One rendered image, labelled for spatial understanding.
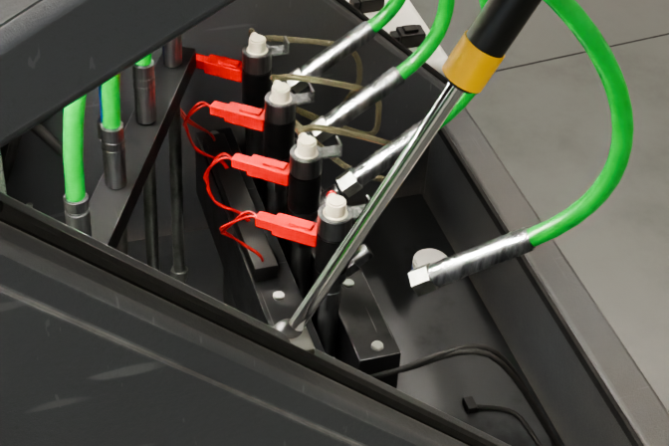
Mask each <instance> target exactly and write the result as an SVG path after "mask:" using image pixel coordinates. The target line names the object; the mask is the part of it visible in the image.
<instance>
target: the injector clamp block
mask: <svg viewBox="0 0 669 446"><path fill-rule="evenodd" d="M208 131H210V132H211V133H212V134H216V133H224V134H225V136H226V138H227V141H228V143H229V146H230V148H231V151H232V153H233V155H234V154H235V153H241V154H242V152H241V150H240V148H239V145H238V143H237V140H236V138H235V136H234V133H233V131H232V128H231V127H227V128H220V129H213V130H208ZM204 135H209V134H208V133H207V132H205V131H199V132H195V145H196V147H198V148H199V149H200V150H202V151H203V152H205V151H204V148H203V136H204ZM195 163H196V193H197V196H198V199H199V202H200V204H201V207H202V210H203V213H204V216H205V218H206V221H207V224H208V227H209V229H210V232H211V235H212V238H213V241H214V243H215V246H216V249H217V252H218V254H219V257H220V260H221V263H222V266H223V268H224V270H223V273H224V304H226V305H228V306H230V307H232V308H234V309H236V310H238V311H240V312H242V313H244V314H246V315H248V316H250V317H252V318H254V319H256V320H258V321H260V322H262V323H264V324H266V325H268V326H270V327H274V326H275V324H276V323H277V322H279V321H281V320H284V319H290V318H291V317H292V315H293V314H294V312H295V311H296V309H297V308H298V306H299V305H300V303H301V302H302V300H303V298H302V296H301V293H300V291H299V289H298V286H297V284H296V281H295V279H294V277H293V274H292V272H291V253H292V243H291V240H287V239H285V255H284V253H283V250H282V248H281V246H280V243H279V241H278V238H277V236H273V235H272V234H271V233H272V231H269V230H266V229H264V231H265V234H266V236H267V239H268V241H269V244H270V246H271V248H272V251H273V253H274V256H275V258H276V261H277V263H278V278H274V279H269V280H263V281H257V282H255V281H254V279H253V276H252V273H251V271H250V268H249V266H248V263H247V260H246V258H245V255H244V252H243V250H242V247H241V245H240V243H238V242H237V241H235V240H234V239H231V238H229V237H227V236H224V235H221V234H220V232H221V231H220V230H219V228H220V227H221V226H223V225H224V224H227V223H229V222H231V219H230V216H229V213H228V211H227V209H223V208H221V207H219V206H217V205H216V204H215V203H214V202H213V200H212V199H211V198H210V196H209V195H208V193H207V190H206V183H205V181H204V179H203V178H202V177H203V173H204V171H205V170H206V169H207V168H208V167H209V165H210V164H209V161H208V158H207V156H204V155H202V154H200V153H198V152H197V151H196V150H195ZM239 170H240V169H239ZM240 173H241V175H242V177H243V180H244V182H245V185H246V187H247V190H248V192H249V195H250V197H251V199H252V202H253V204H254V207H255V209H256V212H257V214H258V213H259V212H260V211H264V212H267V207H268V187H267V180H264V191H263V203H262V200H261V198H260V195H259V193H258V191H257V188H256V186H255V183H254V181H253V179H252V176H249V175H247V171H244V170H240ZM208 178H209V186H210V190H211V193H212V195H213V197H214V199H215V200H216V201H218V202H219V203H221V204H223V205H225V203H224V200H223V198H222V195H221V192H220V190H219V187H218V185H217V182H216V179H215V177H214V174H213V172H212V169H210V171H209V176H208ZM315 255H316V247H312V256H311V272H310V288H311V287H312V285H313V284H314V282H315V281H316V279H317V278H316V267H315ZM317 318H318V310H316V312H315V313H314V315H313V316H312V317H311V319H310V320H309V322H308V323H307V325H306V327H307V330H308V332H309V335H310V337H311V339H312V342H313V344H314V347H315V348H316V349H318V350H320V351H322V352H325V351H324V348H323V346H322V344H321V341H320V339H319V337H318V334H317ZM335 358H336V359H338V360H340V361H342V362H344V363H346V364H348V365H350V366H352V367H354V368H356V369H358V370H360V371H362V372H364V373H366V374H373V373H377V372H381V371H385V370H389V369H392V368H396V367H399V365H400V358H401V351H400V349H399V347H398V345H397V343H396V341H395V338H394V336H393V334H392V332H391V330H390V328H389V326H388V324H387V322H386V320H385V318H384V316H383V313H382V311H381V309H380V307H379V305H378V303H377V301H376V299H375V297H374V295H373V293H372V291H371V288H370V286H369V284H368V282H367V280H366V278H365V276H364V274H363V272H362V270H361V269H359V270H358V271H356V272H355V273H353V274H352V275H351V276H349V277H348V276H346V279H345V280H344V282H343V283H341V297H340V303H339V310H338V322H337V334H336V347H335ZM378 380H380V381H382V382H384V383H386V384H388V385H390V386H392V387H394V388H397V380H398V373H396V374H392V375H388V376H385V377H383V378H379V379H378Z"/></svg>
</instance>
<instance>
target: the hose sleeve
mask: <svg viewBox="0 0 669 446"><path fill-rule="evenodd" d="M528 229H529V228H527V227H523V228H521V229H518V230H516V231H511V232H509V233H508V234H506V235H501V236H499V237H498V238H495V239H493V240H490V241H488V242H485V243H483V244H480V245H478V246H475V247H473V248H470V249H467V250H465V251H462V252H460V253H457V254H453V255H452V256H450V257H445V258H443V259H442V260H439V261H437V262H434V263H432V264H430V265H429V268H428V273H429V277H430V279H431V281H432V283H433V284H434V285H435V286H437V287H441V286H443V285H446V284H448V283H453V282H455V281H456V280H459V279H463V278H465V277H467V276H469V275H472V274H474V273H477V272H480V271H482V270H485V269H487V268H490V267H493V266H495V265H498V264H500V263H503V262H506V261H510V260H512V259H513V258H516V257H521V256H523V255H524V254H526V253H529V252H532V251H534V250H535V248H536V247H534V246H533V245H532V243H531V241H530V239H529V236H528V232H527V230H528Z"/></svg>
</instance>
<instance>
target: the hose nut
mask: <svg viewBox="0 0 669 446"><path fill-rule="evenodd" d="M429 265H430V263H427V264H425V265H422V266H420V267H417V268H415V269H412V270H411V271H410V272H409V273H408V276H409V281H410V285H411V288H412V289H413V290H414V292H415V293H416V294H417V296H418V297H419V296H422V295H425V294H427V293H430V292H432V291H435V290H437V289H438V288H439V287H437V286H435V285H434V284H433V283H432V281H431V279H430V277H429V273H428V268H429Z"/></svg>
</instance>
